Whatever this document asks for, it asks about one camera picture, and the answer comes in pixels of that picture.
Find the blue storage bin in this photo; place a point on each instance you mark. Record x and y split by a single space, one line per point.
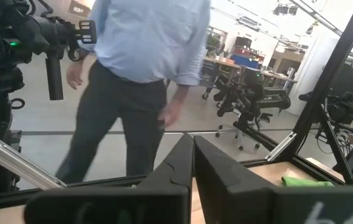
244 60

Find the wooden background desk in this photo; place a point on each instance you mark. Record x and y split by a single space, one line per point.
223 62

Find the black background robot arm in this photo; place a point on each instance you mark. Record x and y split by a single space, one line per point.
344 109

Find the green knitted cloth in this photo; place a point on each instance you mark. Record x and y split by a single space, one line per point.
307 182

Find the person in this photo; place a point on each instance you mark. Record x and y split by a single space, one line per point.
142 46

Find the silver aluminium brace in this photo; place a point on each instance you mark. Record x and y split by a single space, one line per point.
20 165

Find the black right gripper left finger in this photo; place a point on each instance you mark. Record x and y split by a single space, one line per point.
117 207

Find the silver aluminium bracket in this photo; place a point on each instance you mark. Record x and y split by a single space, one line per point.
280 146

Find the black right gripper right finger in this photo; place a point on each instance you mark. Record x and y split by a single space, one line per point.
257 205

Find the black rig frame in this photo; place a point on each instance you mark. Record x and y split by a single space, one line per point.
328 77

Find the black office chair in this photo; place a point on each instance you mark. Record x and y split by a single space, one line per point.
251 99

